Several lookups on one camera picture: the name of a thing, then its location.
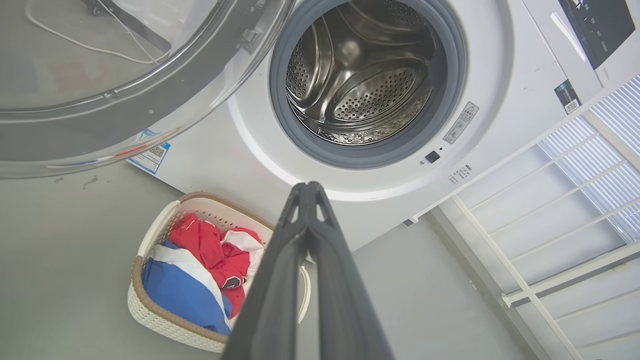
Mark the blue and white garment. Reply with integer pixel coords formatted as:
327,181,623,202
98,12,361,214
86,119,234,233
141,240,234,336

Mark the white front-load washing machine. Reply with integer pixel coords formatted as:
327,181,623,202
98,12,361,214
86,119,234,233
127,0,640,251

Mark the round glass washing machine door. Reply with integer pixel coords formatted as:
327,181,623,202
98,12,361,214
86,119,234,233
0,0,297,179

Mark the stainless steel washer drum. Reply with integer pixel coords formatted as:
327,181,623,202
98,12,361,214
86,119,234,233
285,0,435,146

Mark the blue QR code sticker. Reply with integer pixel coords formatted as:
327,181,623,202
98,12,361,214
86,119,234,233
127,129,171,175

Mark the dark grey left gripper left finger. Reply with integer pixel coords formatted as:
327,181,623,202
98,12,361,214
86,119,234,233
221,182,310,360

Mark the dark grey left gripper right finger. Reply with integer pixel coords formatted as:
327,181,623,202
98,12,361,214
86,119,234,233
308,181,396,360

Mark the red and white garment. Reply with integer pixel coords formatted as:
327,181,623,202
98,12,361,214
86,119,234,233
168,213,265,318

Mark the white shelf unit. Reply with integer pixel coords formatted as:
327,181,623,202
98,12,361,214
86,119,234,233
427,112,640,360

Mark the white woven laundry basket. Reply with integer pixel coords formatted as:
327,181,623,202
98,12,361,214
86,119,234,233
127,191,312,354

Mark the white detergent drawer front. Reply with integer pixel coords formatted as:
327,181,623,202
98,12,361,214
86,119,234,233
595,30,640,91

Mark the grey warning label sticker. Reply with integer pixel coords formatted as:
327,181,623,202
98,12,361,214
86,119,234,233
443,101,480,145

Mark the white slatted blind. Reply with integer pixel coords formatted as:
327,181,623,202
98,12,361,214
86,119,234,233
537,75,640,243

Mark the black metal bar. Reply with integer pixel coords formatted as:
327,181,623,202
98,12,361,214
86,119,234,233
82,0,172,52

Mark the black QR code sticker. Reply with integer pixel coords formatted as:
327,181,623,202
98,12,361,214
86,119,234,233
554,79,582,115

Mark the thin white power cable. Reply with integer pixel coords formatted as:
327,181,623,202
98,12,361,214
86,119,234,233
25,0,167,66

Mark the black control display panel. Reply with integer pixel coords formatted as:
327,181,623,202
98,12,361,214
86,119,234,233
558,0,637,70

